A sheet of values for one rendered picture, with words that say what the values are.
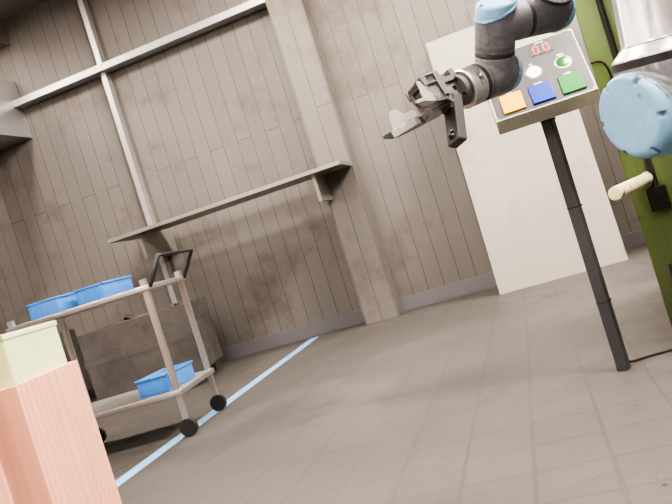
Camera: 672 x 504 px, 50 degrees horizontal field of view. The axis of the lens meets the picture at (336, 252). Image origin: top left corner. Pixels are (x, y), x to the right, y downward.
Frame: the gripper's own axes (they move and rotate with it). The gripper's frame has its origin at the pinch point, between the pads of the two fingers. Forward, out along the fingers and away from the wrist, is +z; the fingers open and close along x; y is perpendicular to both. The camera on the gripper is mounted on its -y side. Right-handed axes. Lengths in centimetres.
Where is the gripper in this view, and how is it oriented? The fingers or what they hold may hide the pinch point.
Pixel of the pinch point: (399, 124)
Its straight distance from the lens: 153.2
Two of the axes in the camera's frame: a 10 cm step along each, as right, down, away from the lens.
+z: -7.8, 3.8, -4.9
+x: 3.8, -3.4, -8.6
